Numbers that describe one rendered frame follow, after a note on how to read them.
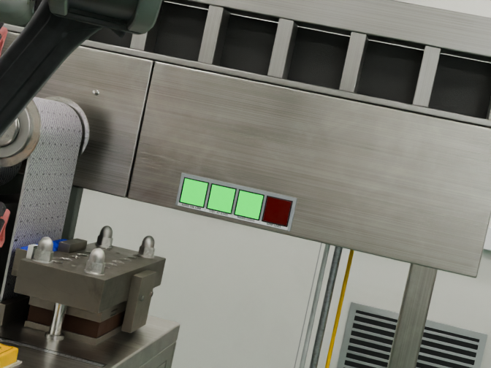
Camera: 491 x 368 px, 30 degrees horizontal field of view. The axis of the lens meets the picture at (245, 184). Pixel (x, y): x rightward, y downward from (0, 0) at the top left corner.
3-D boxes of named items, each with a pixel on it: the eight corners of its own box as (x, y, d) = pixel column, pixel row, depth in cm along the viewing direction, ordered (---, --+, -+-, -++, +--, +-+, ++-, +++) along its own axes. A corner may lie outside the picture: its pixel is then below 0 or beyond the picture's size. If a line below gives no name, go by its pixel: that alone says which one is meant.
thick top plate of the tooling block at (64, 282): (13, 292, 161) (20, 258, 161) (91, 268, 201) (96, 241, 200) (98, 313, 159) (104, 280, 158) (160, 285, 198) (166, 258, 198)
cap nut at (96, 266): (80, 271, 161) (85, 247, 161) (88, 269, 165) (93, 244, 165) (100, 276, 161) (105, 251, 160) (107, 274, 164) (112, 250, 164)
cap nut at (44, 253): (28, 260, 162) (33, 235, 162) (36, 258, 166) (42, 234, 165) (47, 264, 161) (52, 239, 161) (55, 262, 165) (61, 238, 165)
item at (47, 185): (7, 258, 166) (27, 158, 165) (57, 247, 189) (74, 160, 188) (9, 258, 166) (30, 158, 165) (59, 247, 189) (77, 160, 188)
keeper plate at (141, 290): (120, 331, 175) (132, 274, 175) (136, 322, 185) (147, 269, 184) (133, 334, 175) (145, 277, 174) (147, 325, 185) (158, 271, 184)
